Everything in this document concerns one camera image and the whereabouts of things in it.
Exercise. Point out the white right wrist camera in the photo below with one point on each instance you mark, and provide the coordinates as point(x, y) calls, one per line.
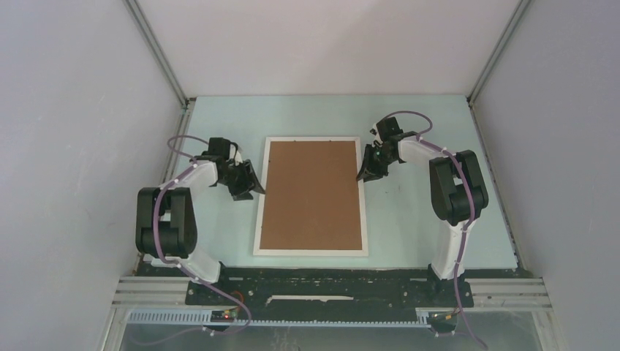
point(377, 141)

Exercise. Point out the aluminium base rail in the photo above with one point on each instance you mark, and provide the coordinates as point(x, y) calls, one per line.
point(160, 297)

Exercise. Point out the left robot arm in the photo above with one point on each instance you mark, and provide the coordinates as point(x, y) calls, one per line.
point(166, 226)

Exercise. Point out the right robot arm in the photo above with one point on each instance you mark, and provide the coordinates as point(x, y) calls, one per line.
point(457, 187)

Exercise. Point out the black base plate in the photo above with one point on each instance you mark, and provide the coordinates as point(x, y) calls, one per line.
point(331, 295)

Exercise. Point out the aluminium corner rail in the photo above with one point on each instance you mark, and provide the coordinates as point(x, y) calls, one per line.
point(503, 41)
point(146, 31)

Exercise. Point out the aluminium corner rail left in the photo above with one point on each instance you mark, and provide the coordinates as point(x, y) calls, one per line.
point(146, 31)

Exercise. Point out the white picture frame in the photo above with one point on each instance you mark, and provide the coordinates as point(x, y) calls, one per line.
point(256, 218)

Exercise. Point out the aluminium corner rail right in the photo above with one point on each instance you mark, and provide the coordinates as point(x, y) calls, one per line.
point(503, 41)

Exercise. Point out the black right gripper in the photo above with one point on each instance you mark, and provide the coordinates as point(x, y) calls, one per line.
point(370, 172)

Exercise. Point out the brown backing board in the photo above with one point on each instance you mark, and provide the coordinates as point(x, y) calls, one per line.
point(310, 194)

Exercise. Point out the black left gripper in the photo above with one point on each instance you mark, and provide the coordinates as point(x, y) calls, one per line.
point(241, 192)

